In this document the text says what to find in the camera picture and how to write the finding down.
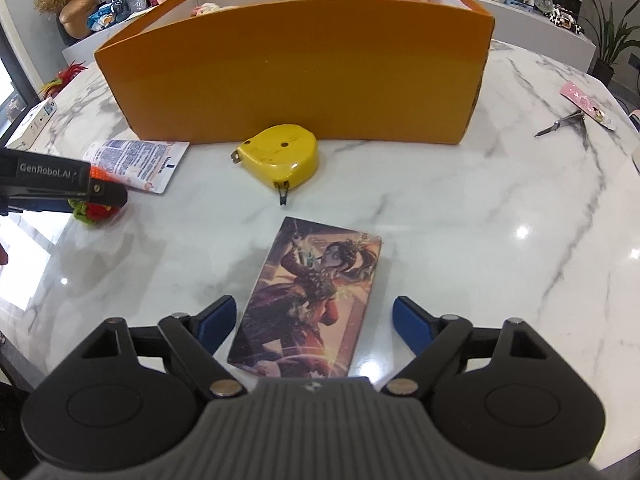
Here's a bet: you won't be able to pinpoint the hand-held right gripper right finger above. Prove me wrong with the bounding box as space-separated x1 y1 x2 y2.
381 295 576 401

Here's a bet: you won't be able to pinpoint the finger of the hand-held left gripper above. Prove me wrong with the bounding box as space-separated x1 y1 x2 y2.
10 180 129 215

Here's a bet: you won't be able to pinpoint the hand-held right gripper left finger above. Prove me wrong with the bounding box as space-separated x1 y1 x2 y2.
52 295 246 401

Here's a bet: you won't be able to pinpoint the crocheted strawberry toy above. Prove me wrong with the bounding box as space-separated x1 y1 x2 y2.
70 166 126 229

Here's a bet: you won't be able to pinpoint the illustrated card box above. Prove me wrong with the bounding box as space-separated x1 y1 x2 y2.
227 216 383 379

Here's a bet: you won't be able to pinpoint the orange cardboard box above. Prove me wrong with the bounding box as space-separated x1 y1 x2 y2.
94 0 496 147

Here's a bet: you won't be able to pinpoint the white printed pouch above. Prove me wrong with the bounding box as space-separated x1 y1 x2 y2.
82 139 191 195

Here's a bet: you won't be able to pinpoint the white flat box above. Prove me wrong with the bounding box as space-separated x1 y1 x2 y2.
5 100 59 150

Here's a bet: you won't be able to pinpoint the glass sliding door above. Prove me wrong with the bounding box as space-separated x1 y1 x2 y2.
0 10 26 141

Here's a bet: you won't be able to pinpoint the red feather toy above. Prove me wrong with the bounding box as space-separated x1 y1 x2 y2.
37 60 89 101

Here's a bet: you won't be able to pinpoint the gold vase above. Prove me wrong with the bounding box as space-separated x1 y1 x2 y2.
59 0 99 40

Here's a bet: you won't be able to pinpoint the blue snack bag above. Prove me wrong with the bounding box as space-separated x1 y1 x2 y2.
89 2 119 29

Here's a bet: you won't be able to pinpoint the yellow tape measure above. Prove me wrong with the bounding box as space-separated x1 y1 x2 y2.
230 124 320 206

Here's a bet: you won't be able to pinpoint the scissors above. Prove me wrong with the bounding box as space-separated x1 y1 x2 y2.
534 110 592 151

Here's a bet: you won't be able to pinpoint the pink card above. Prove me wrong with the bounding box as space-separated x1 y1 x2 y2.
560 80 617 132

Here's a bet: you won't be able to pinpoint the potted green plant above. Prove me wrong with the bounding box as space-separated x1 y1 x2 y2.
577 0 640 87

